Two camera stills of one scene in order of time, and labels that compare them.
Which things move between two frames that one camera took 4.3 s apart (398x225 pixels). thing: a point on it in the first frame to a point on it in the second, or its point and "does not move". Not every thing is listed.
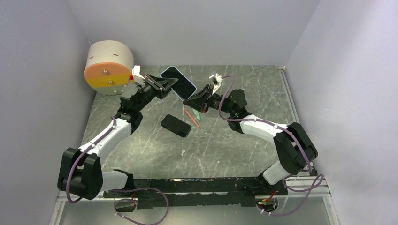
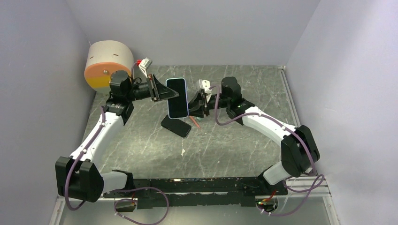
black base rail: (193, 192) does not move
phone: (183, 88) to (178, 107)
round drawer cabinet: (110, 64) does not move
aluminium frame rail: (315, 184) does not move
